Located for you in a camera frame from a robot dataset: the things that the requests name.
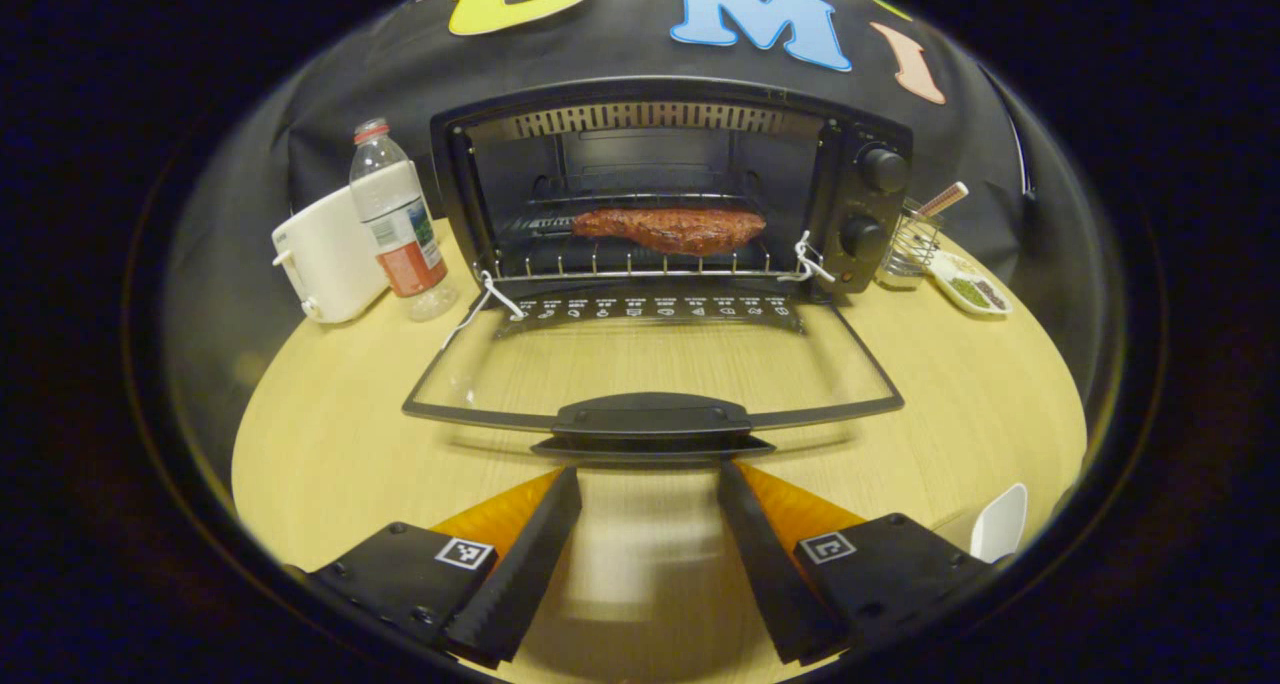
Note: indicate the white divided dish with beans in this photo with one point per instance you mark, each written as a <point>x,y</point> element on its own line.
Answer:
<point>970,289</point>

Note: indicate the pale wooden stick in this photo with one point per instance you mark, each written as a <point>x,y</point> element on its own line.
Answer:
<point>945,199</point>

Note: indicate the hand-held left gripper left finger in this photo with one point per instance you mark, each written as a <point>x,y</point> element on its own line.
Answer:
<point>530,564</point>

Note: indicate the black backdrop cloth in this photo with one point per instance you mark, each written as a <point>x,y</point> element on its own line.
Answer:
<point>400,64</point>

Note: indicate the black electric oven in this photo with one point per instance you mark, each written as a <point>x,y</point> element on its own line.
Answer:
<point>860,224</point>

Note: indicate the clear plastic bottle red label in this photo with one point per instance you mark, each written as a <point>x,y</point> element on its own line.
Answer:
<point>400,224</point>

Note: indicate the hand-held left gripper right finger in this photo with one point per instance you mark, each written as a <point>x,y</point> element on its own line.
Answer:
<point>770,574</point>

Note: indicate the red-brown roast meat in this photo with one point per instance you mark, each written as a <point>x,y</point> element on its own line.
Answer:
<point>670,229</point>

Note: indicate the white plate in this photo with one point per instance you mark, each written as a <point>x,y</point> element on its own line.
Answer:
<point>1002,524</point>

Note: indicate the white toaster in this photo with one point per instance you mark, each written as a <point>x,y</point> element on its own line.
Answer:
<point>325,259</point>

